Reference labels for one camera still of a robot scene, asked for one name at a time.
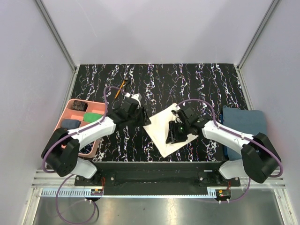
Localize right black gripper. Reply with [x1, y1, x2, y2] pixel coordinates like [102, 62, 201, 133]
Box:
[165, 120, 191, 144]

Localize white cloth napkin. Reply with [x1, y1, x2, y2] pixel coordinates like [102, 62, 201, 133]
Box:
[143, 103, 198, 158]

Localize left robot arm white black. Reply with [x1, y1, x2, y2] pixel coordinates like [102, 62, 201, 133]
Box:
[41, 93, 151, 186]

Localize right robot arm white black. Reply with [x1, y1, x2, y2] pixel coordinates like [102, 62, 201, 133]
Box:
[166, 107, 283, 186]

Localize green cloth in tray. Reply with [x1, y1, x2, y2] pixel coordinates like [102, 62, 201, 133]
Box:
[83, 112, 103, 123]

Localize dark patterned cloth in tray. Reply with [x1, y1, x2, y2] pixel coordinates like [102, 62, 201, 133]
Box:
[71, 100, 88, 112]

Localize blue folded cloth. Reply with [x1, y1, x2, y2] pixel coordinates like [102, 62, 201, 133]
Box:
[220, 106, 268, 161]

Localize pink compartment tray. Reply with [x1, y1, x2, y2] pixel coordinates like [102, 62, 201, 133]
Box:
[54, 99, 105, 158]

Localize grey blue cloth in tray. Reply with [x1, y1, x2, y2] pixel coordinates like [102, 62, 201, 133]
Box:
[61, 119, 81, 129]

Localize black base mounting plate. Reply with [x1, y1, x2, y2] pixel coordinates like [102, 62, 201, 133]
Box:
[75, 162, 240, 196]

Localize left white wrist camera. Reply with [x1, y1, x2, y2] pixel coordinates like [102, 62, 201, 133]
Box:
[125, 93, 142, 104]

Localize orange handled utensil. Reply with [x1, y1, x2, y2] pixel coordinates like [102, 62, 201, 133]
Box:
[114, 80, 125, 99]

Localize black handled utensil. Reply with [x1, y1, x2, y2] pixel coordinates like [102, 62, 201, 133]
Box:
[120, 76, 131, 92]

